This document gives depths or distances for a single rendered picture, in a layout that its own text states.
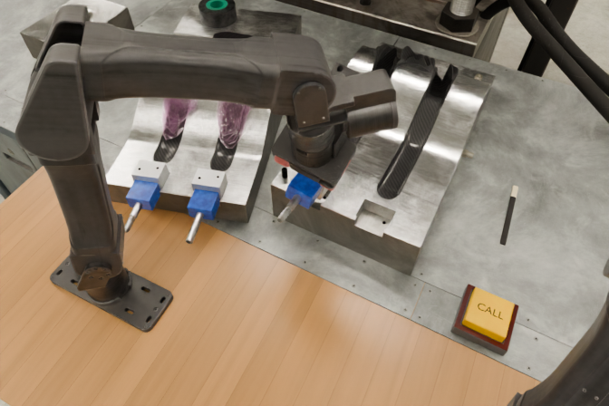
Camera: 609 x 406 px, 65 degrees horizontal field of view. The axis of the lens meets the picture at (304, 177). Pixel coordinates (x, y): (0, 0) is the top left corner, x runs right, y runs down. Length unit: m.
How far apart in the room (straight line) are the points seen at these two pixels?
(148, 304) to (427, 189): 0.48
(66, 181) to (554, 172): 0.84
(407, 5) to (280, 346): 1.01
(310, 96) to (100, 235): 0.34
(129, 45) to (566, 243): 0.76
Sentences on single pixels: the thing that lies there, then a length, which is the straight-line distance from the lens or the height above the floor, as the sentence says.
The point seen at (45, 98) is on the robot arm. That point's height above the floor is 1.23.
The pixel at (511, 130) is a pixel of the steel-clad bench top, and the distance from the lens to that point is 1.09.
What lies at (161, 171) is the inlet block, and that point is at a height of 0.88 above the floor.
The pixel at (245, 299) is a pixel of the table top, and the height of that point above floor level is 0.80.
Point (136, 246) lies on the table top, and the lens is 0.88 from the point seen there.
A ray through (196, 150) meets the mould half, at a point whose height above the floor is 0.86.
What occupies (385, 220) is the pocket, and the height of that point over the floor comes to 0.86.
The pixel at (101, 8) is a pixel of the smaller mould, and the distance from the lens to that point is 1.33.
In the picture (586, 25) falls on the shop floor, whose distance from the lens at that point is 3.19.
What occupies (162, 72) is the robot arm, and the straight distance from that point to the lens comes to 0.48.
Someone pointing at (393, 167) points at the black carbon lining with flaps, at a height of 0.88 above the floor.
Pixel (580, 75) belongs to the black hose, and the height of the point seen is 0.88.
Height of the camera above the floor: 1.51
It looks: 50 degrees down
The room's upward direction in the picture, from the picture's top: straight up
